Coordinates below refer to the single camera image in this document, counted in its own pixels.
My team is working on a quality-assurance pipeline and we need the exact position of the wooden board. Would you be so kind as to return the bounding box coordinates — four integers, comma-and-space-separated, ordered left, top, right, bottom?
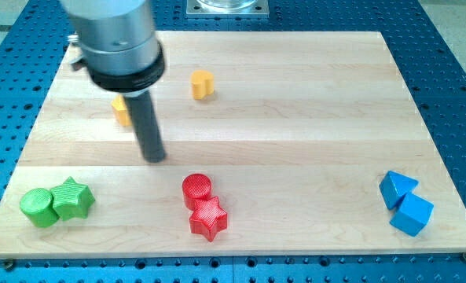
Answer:
0, 31, 466, 259

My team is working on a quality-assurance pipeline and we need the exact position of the blue perforated table plate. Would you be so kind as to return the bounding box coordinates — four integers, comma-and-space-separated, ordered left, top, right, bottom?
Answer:
0, 1, 466, 282

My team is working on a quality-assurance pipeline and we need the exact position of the yellow block behind rod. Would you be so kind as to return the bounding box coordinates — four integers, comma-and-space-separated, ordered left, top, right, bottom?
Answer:
111, 94, 131, 127

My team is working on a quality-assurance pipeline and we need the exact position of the red star block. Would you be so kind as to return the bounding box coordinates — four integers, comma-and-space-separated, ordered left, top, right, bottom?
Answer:
189, 197, 228, 242

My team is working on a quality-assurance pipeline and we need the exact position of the green cylinder block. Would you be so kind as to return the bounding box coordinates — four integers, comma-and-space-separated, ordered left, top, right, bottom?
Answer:
20, 188, 59, 228

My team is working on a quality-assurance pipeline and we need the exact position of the green star block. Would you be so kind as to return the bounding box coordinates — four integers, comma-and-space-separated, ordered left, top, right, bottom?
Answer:
50, 177, 95, 221

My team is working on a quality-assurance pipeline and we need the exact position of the blue cube block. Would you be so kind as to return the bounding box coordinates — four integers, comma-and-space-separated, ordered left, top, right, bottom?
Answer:
390, 193, 435, 237

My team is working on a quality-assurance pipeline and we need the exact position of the black flange ring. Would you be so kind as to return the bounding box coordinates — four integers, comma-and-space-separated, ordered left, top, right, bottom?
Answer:
87, 41, 166, 94

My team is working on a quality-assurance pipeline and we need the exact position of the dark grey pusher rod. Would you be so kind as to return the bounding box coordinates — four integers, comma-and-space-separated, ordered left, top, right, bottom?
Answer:
123, 89, 166, 163

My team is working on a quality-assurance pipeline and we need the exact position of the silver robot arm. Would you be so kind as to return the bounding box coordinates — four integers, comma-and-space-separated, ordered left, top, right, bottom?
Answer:
61, 0, 166, 163

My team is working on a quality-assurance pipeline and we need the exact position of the yellow heart block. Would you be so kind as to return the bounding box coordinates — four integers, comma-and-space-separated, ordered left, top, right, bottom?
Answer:
190, 70, 215, 100

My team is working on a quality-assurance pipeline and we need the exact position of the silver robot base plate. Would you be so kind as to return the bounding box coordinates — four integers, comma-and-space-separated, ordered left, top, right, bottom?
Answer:
186, 0, 270, 17

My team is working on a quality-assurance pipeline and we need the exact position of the blue triangular block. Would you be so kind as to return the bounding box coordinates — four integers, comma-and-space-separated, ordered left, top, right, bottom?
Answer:
379, 171, 419, 210

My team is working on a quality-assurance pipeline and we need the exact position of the red cylinder block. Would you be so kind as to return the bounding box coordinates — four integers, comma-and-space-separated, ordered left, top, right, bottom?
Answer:
182, 173, 212, 211

